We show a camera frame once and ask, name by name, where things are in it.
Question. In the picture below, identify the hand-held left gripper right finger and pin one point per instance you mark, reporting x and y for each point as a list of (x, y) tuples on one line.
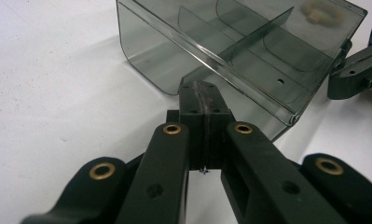
[(217, 124)]

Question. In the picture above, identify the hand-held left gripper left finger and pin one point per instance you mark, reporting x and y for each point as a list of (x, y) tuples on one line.
[(194, 130)]

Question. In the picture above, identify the clear grey compartment box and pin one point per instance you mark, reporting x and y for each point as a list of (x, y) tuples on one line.
[(236, 40)]

